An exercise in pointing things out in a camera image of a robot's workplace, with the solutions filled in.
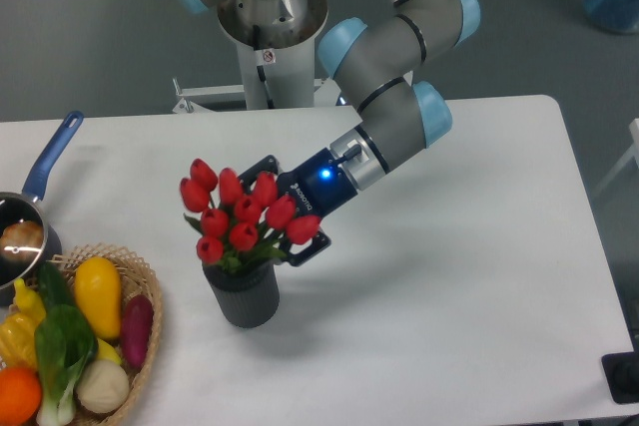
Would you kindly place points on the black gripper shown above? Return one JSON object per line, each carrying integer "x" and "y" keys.
{"x": 318, "y": 186}

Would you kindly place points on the red tulip bouquet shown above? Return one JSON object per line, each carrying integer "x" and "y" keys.
{"x": 241, "y": 225}

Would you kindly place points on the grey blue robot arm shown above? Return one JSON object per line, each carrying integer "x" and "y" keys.
{"x": 370, "y": 68}

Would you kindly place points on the dark grey ribbed vase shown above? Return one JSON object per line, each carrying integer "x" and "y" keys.
{"x": 248, "y": 300}

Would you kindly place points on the woven wicker basket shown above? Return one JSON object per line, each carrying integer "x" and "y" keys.
{"x": 137, "y": 277}

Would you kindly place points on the purple eggplant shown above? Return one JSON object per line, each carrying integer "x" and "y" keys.
{"x": 136, "y": 330}

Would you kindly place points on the yellow squash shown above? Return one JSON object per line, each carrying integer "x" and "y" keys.
{"x": 98, "y": 292}

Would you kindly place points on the beige garlic bulb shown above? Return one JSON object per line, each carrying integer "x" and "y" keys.
{"x": 103, "y": 387}

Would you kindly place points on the green bok choy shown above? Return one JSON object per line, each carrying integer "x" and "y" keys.
{"x": 65, "y": 344}

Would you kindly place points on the yellow bell pepper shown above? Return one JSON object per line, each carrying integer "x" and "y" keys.
{"x": 18, "y": 342}

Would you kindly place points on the orange fruit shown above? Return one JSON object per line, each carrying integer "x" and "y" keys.
{"x": 21, "y": 395}

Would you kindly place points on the black device at edge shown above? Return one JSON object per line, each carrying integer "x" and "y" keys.
{"x": 621, "y": 372}

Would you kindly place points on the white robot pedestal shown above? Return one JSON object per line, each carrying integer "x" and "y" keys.
{"x": 276, "y": 49}

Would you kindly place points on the blue handled saucepan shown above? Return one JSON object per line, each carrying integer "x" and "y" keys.
{"x": 27, "y": 238}

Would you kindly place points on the white furniture frame right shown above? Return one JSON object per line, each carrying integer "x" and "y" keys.
{"x": 627, "y": 161}

